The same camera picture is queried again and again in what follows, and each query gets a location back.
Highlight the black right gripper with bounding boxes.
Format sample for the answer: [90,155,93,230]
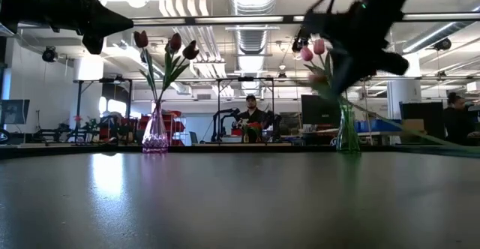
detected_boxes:
[299,0,410,95]

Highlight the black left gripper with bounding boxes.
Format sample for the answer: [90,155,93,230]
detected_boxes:
[37,0,134,55]

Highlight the light pink artificial tulip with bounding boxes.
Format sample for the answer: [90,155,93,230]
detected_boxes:
[313,38,333,74]
[307,72,480,156]
[299,46,331,77]

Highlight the dark pink artificial tulip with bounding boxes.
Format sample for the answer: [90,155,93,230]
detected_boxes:
[160,32,184,104]
[133,30,161,104]
[163,40,200,104]

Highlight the green glass vase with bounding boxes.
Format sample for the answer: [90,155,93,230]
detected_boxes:
[336,97,362,155]

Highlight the red flowers in vase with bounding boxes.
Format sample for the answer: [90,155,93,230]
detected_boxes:
[239,118,264,144]

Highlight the pink glass vase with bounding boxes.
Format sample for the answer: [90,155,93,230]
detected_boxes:
[141,100,170,155]

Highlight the black monitor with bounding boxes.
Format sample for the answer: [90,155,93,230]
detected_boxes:
[0,98,31,126]
[399,101,446,131]
[301,94,341,127]

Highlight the black ceiling spotlight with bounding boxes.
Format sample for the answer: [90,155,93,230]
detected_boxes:
[40,45,60,64]
[432,37,454,53]

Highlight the blue storage bin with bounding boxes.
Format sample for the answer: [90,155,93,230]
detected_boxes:
[354,118,403,134]

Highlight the black overhead crossbar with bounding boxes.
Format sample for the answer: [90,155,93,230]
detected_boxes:
[130,12,480,27]

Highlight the cardboard box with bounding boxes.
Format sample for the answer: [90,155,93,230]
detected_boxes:
[400,118,427,132]

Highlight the person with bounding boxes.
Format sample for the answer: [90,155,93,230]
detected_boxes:
[232,94,278,144]
[442,91,480,147]

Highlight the red storage bins shelf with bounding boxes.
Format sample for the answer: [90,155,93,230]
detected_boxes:
[137,109,188,147]

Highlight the black table mat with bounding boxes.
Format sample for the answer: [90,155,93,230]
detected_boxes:
[0,150,480,249]

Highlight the black background rig frame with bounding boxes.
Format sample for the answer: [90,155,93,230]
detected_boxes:
[73,76,135,145]
[215,76,277,145]

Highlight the silver ventilation duct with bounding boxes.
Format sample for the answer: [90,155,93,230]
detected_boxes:
[226,0,281,96]

